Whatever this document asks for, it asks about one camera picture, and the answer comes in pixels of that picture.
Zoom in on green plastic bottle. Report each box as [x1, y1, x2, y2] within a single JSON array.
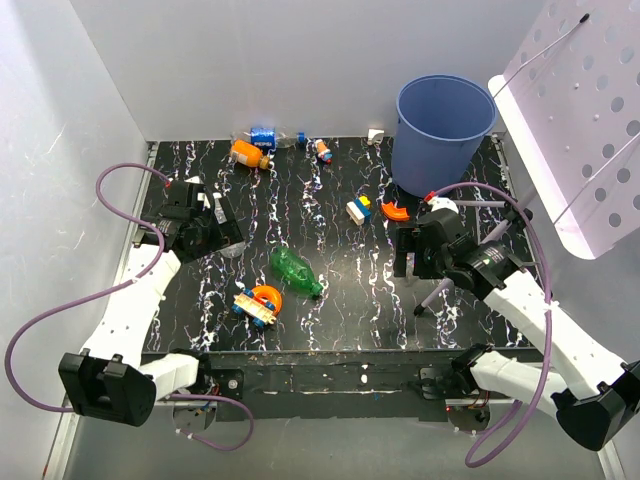
[[270, 246, 323, 298]]

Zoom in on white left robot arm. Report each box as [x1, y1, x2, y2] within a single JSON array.
[[58, 177, 244, 426]]

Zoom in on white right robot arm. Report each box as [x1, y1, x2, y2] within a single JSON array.
[[394, 209, 639, 451]]

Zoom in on blue plastic bin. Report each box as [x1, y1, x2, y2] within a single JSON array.
[[391, 74, 498, 198]]

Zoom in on orange curved toy piece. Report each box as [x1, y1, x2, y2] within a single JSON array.
[[381, 202, 410, 222]]

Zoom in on white blue yellow block stack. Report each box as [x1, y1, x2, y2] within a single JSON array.
[[346, 195, 371, 226]]

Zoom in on orange juice bottle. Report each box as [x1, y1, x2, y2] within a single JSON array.
[[230, 140, 274, 170]]

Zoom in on beige toy car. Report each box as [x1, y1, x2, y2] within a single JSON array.
[[232, 290, 277, 328]]

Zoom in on clear Pepsi bottle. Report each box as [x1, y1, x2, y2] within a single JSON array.
[[231, 127, 307, 151]]

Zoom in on small white corner block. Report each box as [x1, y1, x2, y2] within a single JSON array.
[[367, 128, 385, 146]]

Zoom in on small toy figure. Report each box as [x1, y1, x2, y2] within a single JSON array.
[[314, 139, 333, 164]]

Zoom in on white perforated panel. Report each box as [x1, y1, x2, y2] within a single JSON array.
[[488, 1, 639, 260]]

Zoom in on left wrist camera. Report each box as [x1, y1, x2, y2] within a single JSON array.
[[160, 180, 205, 221]]

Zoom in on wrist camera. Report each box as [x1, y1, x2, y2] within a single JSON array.
[[160, 180, 205, 221], [424, 192, 459, 214]]

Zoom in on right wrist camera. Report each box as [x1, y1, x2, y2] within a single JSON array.
[[424, 192, 459, 214]]

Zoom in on orange ring toy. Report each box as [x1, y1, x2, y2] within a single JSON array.
[[252, 285, 283, 316]]

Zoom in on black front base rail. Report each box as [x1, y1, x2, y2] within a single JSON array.
[[141, 347, 544, 424]]

